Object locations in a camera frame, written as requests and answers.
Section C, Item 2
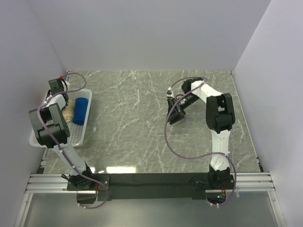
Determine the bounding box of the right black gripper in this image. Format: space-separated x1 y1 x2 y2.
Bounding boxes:
166 94 200 125

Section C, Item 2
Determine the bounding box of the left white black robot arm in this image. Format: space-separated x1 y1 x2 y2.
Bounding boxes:
28 78 96 190

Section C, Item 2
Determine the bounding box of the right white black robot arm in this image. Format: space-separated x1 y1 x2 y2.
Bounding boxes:
164 77 235 189

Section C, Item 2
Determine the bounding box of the rolled beige towel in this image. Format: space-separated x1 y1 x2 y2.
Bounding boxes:
62 99 75 122

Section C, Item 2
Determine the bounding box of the rolled blue towel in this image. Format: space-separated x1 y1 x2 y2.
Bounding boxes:
72 97 89 126

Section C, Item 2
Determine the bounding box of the white plastic basket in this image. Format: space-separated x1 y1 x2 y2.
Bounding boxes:
29 88 92 148

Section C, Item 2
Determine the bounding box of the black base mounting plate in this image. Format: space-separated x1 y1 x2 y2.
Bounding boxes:
66 173 236 204

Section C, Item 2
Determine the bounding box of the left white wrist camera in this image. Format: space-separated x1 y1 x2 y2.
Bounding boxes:
59 76 70 87

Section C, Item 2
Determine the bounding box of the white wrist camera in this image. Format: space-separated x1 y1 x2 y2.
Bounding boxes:
166 87 174 98
59 76 70 87

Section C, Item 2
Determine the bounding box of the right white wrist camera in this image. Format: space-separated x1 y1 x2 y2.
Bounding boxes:
166 87 174 98

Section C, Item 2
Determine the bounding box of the aluminium rail frame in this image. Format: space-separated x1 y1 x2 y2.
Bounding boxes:
14 70 285 227

